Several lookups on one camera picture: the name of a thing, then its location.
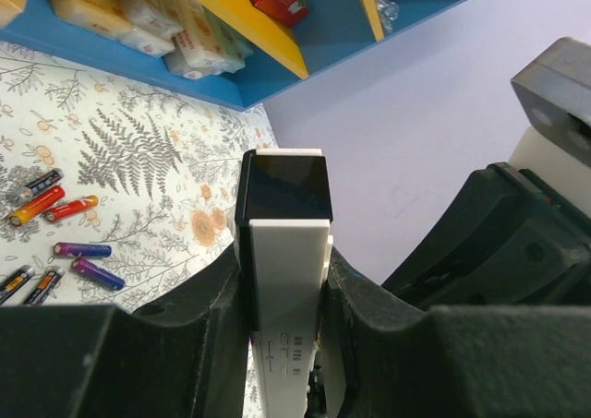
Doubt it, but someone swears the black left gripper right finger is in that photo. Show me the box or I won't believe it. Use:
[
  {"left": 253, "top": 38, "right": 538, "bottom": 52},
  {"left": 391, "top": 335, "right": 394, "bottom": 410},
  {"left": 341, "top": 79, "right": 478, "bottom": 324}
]
[{"left": 320, "top": 252, "right": 590, "bottom": 417}]

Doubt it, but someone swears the white slim remote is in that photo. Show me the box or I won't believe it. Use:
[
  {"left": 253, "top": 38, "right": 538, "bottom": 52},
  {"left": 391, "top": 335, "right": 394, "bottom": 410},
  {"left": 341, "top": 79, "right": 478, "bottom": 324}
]
[{"left": 235, "top": 149, "right": 333, "bottom": 417}]

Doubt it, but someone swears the blue purple battery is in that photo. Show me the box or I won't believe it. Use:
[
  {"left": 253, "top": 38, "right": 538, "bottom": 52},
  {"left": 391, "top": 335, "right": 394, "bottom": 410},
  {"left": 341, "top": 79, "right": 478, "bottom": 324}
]
[{"left": 71, "top": 257, "right": 126, "bottom": 291}]

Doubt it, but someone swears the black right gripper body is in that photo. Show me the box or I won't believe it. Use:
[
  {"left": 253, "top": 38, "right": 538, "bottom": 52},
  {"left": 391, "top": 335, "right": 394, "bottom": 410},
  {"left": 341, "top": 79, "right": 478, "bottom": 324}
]
[{"left": 382, "top": 162, "right": 590, "bottom": 306}]

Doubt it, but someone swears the grey black battery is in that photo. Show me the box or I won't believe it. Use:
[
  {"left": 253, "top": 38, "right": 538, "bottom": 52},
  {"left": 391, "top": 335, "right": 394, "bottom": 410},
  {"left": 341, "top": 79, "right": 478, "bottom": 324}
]
[{"left": 21, "top": 266, "right": 65, "bottom": 306}]

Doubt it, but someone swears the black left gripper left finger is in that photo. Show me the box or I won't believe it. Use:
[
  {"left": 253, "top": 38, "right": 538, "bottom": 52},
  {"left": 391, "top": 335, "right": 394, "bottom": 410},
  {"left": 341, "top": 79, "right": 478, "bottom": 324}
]
[{"left": 1, "top": 248, "right": 248, "bottom": 417}]

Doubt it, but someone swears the blue yellow wooden shelf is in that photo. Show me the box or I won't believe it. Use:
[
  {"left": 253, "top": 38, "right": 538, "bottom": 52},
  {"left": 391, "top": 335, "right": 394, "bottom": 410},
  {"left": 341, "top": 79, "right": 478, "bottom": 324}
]
[{"left": 0, "top": 0, "right": 513, "bottom": 111}]

